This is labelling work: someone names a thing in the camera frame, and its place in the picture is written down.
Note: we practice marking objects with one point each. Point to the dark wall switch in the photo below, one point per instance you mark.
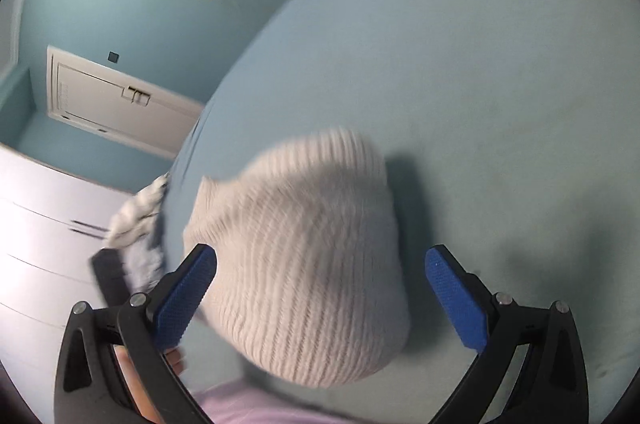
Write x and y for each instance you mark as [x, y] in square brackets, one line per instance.
[114, 56]

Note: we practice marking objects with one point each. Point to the white door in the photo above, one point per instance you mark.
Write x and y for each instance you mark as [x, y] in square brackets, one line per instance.
[100, 104]

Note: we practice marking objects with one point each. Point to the grey white patterned cloth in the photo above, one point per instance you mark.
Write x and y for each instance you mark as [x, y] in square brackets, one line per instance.
[135, 214]

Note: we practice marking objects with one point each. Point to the white wardrobe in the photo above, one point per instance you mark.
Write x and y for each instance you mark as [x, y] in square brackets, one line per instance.
[40, 229]

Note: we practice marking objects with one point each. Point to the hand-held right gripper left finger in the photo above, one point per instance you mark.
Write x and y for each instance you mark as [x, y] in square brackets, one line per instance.
[187, 299]

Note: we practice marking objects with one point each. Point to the cream and blue knit sweater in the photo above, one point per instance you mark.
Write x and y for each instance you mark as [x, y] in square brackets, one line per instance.
[310, 264]

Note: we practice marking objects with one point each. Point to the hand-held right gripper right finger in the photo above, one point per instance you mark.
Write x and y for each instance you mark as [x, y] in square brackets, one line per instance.
[455, 299]

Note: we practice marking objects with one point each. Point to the person's pink clothing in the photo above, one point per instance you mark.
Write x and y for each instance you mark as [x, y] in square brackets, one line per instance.
[240, 406]

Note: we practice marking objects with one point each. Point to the person's left hand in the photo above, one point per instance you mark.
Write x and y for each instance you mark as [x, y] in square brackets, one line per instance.
[134, 384]

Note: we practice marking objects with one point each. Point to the bed with light blue sheet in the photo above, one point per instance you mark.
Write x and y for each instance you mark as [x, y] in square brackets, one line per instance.
[475, 79]

